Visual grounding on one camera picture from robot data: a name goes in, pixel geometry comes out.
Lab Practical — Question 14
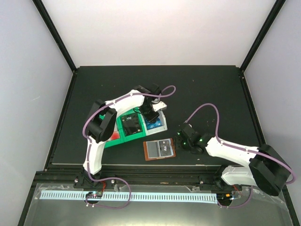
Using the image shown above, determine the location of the white bin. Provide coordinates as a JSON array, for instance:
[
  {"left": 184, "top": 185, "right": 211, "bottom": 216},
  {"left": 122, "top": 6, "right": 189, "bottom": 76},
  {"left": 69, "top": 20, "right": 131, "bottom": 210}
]
[{"left": 142, "top": 111, "right": 167, "bottom": 136}]

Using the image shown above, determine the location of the green bin left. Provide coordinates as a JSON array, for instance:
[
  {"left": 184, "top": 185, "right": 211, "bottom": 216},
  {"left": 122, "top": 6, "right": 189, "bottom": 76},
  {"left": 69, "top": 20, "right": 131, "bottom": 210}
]
[{"left": 96, "top": 111, "right": 122, "bottom": 147}]

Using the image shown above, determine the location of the white slotted cable duct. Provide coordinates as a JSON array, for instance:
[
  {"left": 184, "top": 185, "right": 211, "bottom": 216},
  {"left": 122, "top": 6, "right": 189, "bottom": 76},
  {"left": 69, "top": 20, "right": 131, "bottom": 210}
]
[{"left": 40, "top": 190, "right": 217, "bottom": 204}]

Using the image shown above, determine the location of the red white cards stack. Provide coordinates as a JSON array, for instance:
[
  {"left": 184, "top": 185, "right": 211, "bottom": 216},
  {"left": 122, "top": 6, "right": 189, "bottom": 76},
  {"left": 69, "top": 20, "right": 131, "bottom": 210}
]
[{"left": 110, "top": 131, "right": 120, "bottom": 140}]

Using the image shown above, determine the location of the green bin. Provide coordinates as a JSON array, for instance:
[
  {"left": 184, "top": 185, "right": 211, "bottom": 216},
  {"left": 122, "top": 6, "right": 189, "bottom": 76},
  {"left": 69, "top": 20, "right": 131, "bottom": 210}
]
[
  {"left": 96, "top": 111, "right": 122, "bottom": 147},
  {"left": 117, "top": 112, "right": 146, "bottom": 143}
]

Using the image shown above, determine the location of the small circuit board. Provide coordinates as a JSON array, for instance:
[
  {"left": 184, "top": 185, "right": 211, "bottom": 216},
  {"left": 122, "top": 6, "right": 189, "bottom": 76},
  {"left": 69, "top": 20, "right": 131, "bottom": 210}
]
[{"left": 86, "top": 191, "right": 103, "bottom": 199}]

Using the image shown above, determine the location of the blue cards stack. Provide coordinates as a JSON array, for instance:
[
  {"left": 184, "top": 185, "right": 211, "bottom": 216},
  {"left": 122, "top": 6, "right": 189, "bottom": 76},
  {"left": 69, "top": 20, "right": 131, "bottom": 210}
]
[{"left": 144, "top": 118, "right": 164, "bottom": 130}]

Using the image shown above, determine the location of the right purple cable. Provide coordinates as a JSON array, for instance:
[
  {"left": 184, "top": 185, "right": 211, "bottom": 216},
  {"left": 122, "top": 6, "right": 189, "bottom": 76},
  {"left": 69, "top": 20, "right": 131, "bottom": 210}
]
[{"left": 184, "top": 103, "right": 296, "bottom": 185}]

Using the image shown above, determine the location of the green bin middle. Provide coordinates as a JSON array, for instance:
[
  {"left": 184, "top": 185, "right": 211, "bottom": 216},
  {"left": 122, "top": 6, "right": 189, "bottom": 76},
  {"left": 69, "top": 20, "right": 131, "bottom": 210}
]
[{"left": 117, "top": 112, "right": 146, "bottom": 143}]

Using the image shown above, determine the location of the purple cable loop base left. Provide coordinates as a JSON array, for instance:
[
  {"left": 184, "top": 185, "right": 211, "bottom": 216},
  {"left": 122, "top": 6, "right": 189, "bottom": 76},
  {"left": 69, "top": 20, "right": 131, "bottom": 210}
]
[{"left": 84, "top": 177, "right": 132, "bottom": 210}]

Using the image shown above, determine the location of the brown leather card holder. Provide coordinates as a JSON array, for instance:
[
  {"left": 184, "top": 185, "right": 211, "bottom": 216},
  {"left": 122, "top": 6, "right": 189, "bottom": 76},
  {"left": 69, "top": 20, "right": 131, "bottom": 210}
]
[{"left": 143, "top": 138, "right": 176, "bottom": 161}]

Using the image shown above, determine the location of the left black frame post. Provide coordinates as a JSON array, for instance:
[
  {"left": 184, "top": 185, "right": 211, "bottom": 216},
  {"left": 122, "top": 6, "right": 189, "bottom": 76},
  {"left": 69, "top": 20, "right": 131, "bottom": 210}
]
[{"left": 32, "top": 0, "right": 77, "bottom": 73}]

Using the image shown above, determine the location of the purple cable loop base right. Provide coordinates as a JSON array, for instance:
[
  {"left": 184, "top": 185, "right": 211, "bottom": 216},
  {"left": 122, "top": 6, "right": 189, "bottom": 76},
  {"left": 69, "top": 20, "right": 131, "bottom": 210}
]
[{"left": 217, "top": 186, "right": 253, "bottom": 210}]

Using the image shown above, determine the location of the black frame post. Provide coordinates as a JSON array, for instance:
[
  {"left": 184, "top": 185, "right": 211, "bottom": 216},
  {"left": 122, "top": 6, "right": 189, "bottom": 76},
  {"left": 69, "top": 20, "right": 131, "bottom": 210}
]
[
  {"left": 240, "top": 0, "right": 286, "bottom": 72},
  {"left": 32, "top": 0, "right": 77, "bottom": 73}
]

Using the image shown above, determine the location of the black aluminium rail front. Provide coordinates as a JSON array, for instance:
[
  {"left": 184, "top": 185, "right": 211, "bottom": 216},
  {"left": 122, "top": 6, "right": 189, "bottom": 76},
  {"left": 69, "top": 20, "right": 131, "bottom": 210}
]
[{"left": 33, "top": 165, "right": 222, "bottom": 190}]

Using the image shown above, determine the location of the purple cable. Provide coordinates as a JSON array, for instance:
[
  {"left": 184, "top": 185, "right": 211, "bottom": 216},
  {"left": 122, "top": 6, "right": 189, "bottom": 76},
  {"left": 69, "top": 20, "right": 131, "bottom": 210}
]
[
  {"left": 184, "top": 103, "right": 296, "bottom": 185},
  {"left": 82, "top": 84, "right": 177, "bottom": 182}
]

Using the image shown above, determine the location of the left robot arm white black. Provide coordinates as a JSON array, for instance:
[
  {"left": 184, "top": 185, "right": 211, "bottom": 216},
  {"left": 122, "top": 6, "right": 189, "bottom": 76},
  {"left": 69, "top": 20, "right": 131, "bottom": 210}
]
[{"left": 82, "top": 84, "right": 167, "bottom": 188}]

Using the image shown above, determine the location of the right black frame post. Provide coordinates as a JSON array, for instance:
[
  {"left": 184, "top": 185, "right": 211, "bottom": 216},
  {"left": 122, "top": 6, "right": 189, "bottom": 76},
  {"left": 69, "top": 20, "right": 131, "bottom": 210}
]
[{"left": 240, "top": 0, "right": 286, "bottom": 72}]

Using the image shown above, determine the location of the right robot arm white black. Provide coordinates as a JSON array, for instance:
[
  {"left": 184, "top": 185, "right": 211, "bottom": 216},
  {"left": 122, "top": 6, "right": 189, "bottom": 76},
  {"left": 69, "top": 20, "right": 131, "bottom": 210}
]
[{"left": 176, "top": 123, "right": 291, "bottom": 196}]

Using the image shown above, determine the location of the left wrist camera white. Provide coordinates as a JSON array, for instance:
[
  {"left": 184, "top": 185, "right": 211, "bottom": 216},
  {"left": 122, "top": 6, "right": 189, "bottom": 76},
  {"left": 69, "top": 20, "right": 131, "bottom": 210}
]
[{"left": 152, "top": 101, "right": 167, "bottom": 112}]

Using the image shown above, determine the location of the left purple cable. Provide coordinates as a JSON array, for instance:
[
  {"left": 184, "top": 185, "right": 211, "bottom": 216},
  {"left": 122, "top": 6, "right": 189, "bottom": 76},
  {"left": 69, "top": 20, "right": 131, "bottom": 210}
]
[{"left": 82, "top": 84, "right": 177, "bottom": 182}]

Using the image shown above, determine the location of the black vip cards stack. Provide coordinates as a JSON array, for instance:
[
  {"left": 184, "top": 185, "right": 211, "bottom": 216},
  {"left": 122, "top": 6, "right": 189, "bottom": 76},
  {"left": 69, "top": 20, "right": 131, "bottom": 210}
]
[{"left": 121, "top": 113, "right": 142, "bottom": 136}]

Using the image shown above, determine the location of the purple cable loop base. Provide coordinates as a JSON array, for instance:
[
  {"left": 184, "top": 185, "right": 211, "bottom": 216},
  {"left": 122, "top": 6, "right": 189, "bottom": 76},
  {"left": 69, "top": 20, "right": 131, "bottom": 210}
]
[
  {"left": 84, "top": 177, "right": 132, "bottom": 210},
  {"left": 217, "top": 186, "right": 253, "bottom": 210}
]

